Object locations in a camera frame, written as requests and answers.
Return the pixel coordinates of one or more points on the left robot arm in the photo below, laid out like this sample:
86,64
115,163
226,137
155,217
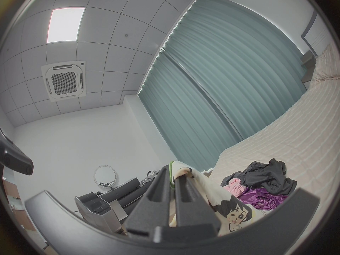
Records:
93,206

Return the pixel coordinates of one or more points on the ceiling air conditioner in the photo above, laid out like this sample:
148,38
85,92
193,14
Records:
63,81

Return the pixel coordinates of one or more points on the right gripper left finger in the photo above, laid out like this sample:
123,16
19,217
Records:
156,200

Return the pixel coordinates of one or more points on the dark grey chest of drawers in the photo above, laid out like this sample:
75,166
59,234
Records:
130,192

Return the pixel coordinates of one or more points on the black garment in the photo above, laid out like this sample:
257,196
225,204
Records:
265,174

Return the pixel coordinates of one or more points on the white printed pyjama top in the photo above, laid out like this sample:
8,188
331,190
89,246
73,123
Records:
212,195

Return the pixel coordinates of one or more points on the ceiling light panel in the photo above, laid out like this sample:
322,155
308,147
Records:
66,25

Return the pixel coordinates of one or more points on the round wall mirror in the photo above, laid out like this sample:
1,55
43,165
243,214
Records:
105,175

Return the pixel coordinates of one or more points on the bed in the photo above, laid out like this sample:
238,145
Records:
292,131

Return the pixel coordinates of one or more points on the grey bedside table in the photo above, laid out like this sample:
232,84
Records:
308,60

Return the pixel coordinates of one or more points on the pink garment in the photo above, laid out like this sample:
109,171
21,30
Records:
235,186

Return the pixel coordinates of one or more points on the purple garment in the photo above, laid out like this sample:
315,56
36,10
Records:
257,198

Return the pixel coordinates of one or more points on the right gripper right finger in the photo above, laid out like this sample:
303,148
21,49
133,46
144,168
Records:
191,208

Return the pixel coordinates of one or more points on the blue-green curtain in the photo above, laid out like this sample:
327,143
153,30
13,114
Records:
239,62
180,115

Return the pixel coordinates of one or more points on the pale pink striped pillow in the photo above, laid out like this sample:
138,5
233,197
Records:
328,62

